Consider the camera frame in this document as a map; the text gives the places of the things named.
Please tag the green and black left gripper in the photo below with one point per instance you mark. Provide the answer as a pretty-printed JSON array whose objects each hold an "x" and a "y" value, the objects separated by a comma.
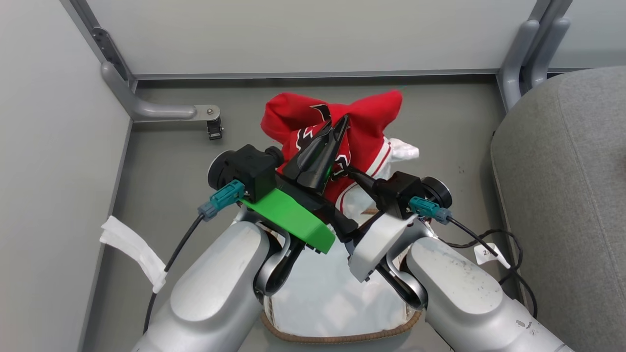
[{"x": 293, "y": 215}]

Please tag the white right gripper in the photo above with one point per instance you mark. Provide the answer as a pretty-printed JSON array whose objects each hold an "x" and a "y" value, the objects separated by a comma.
[{"x": 376, "y": 239}]

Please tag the red and white sports jersey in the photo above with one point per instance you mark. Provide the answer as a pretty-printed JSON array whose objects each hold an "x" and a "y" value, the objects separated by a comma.
[{"x": 364, "y": 122}]

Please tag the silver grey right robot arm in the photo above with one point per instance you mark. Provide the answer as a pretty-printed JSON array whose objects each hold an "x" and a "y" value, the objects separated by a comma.
[{"x": 464, "y": 298}]

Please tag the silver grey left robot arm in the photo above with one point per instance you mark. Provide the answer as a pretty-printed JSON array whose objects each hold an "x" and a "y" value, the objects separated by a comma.
[{"x": 210, "y": 293}]

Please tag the grey upholstered seat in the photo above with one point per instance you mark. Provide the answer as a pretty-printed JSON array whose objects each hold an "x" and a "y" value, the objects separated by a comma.
[{"x": 562, "y": 195}]

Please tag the small black caster wheel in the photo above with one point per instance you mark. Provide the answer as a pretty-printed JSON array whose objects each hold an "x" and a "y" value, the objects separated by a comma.
[{"x": 214, "y": 129}]

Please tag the white fabric basket liner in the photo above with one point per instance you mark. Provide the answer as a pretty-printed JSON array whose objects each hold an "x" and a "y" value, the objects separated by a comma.
[{"x": 332, "y": 298}]

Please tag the white woven laundry basket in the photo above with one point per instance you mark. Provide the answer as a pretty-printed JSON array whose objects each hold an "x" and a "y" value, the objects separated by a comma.
[{"x": 342, "y": 338}]

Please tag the grey metal partition foot with caster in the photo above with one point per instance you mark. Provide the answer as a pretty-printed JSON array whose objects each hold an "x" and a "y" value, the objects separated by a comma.
[{"x": 156, "y": 111}]

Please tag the tall grey metal partition foot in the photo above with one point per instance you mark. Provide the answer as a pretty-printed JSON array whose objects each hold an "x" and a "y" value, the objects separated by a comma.
[
  {"x": 513, "y": 58},
  {"x": 547, "y": 49}
]

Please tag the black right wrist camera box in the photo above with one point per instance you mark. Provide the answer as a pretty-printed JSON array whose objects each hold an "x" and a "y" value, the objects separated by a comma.
[{"x": 398, "y": 190}]

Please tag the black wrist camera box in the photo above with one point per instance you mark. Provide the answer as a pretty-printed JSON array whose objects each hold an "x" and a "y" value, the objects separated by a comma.
[
  {"x": 249, "y": 168},
  {"x": 398, "y": 190}
]

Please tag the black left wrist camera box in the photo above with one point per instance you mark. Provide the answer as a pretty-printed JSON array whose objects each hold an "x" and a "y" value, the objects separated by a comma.
[{"x": 249, "y": 168}]

